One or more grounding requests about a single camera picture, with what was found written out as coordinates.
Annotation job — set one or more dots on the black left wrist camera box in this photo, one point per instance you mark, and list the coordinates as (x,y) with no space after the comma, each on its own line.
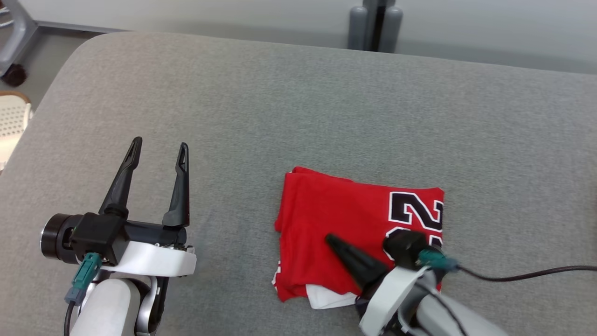
(98,235)

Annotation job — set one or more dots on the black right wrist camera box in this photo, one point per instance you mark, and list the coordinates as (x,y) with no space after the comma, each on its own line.
(403,247)

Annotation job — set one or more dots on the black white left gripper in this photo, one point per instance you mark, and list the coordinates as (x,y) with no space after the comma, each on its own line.
(154,259)

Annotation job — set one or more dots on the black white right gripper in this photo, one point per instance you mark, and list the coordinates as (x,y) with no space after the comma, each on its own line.
(392,294)

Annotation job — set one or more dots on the red basketball jersey white trim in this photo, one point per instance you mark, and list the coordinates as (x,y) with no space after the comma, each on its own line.
(336,210)

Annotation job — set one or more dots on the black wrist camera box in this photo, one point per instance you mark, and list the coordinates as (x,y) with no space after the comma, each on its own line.
(403,247)
(98,235)

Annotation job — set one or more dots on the grey metal upright post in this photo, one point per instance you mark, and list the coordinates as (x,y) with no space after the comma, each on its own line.
(359,28)

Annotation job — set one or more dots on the dark cart caster wheel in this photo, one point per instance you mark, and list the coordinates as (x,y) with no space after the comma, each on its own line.
(14,74)

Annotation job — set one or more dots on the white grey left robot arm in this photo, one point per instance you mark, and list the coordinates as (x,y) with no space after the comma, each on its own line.
(112,308)

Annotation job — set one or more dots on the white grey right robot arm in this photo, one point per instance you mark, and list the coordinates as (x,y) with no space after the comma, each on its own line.
(447,317)

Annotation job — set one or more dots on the white perforated laundry basket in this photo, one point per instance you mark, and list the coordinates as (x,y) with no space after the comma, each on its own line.
(11,126)

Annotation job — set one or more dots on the grey metal cart frame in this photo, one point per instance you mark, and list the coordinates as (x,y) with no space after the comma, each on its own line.
(21,28)

